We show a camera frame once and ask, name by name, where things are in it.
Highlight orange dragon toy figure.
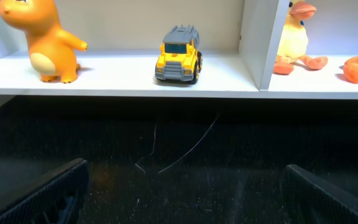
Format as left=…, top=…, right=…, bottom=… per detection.
left=0, top=0, right=89, bottom=84

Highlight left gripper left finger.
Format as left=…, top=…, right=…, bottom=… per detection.
left=0, top=157, right=90, bottom=224

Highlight white shelf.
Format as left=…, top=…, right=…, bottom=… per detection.
left=0, top=0, right=358, bottom=121

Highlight grey and yellow toy truck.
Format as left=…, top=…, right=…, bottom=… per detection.
left=154, top=24, right=203, bottom=85

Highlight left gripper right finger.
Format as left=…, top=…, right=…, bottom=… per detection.
left=280, top=164, right=358, bottom=224

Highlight yellow plush duck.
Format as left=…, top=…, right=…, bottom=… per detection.
left=273, top=0, right=329, bottom=76

